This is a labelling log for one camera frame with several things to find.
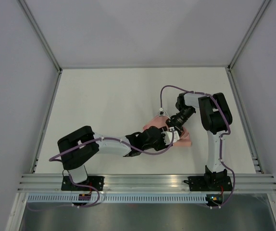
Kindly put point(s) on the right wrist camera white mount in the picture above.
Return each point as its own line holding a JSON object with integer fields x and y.
{"x": 162, "y": 113}

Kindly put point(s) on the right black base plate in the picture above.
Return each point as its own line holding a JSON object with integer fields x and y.
{"x": 200, "y": 184}

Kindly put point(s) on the aluminium frame post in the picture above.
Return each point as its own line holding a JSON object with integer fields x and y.
{"x": 257, "y": 18}
{"x": 35, "y": 26}

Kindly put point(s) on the white slotted cable duct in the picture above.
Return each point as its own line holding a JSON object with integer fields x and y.
{"x": 118, "y": 198}

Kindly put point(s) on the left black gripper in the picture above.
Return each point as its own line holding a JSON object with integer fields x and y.
{"x": 163, "y": 145}

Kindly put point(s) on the pink cloth napkin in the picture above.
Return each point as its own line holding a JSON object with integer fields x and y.
{"x": 160, "y": 121}

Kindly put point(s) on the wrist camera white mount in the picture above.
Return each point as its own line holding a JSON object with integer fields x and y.
{"x": 170, "y": 137}
{"x": 162, "y": 113}

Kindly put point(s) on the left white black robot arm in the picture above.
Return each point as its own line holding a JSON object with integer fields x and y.
{"x": 81, "y": 145}

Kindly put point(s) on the aluminium mounting rail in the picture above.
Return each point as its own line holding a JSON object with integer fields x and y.
{"x": 135, "y": 183}

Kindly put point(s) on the left aluminium frame post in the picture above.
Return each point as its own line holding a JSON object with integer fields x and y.
{"x": 35, "y": 26}

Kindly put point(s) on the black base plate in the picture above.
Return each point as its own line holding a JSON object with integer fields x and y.
{"x": 93, "y": 182}
{"x": 200, "y": 184}

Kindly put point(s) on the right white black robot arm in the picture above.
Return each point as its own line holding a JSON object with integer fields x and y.
{"x": 216, "y": 119}

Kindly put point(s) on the right aluminium frame post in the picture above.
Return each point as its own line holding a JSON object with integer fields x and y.
{"x": 257, "y": 18}

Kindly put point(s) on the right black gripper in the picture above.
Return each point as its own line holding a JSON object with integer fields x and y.
{"x": 171, "y": 123}

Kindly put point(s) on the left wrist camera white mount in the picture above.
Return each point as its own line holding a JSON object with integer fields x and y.
{"x": 170, "y": 137}

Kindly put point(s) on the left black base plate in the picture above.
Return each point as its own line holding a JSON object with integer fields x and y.
{"x": 93, "y": 182}

